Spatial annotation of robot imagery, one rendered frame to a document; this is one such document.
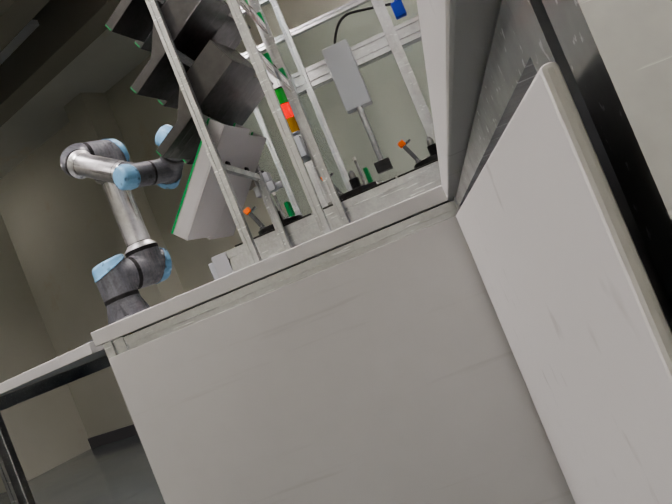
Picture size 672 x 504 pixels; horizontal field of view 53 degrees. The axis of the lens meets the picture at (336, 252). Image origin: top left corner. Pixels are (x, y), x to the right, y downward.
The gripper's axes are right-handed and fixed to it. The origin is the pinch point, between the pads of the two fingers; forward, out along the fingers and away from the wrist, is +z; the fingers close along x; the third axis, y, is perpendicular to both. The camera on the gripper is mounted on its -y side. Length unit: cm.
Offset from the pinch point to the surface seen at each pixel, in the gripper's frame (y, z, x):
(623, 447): -8, 63, 175
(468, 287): -3, 64, 75
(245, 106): -15.9, -4.2, 28.8
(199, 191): 6.5, 2.0, 49.3
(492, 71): -16, 55, 173
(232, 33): -30.9, -15.1, 30.0
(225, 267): 25.8, 6.2, 16.9
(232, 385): 33, 34, 75
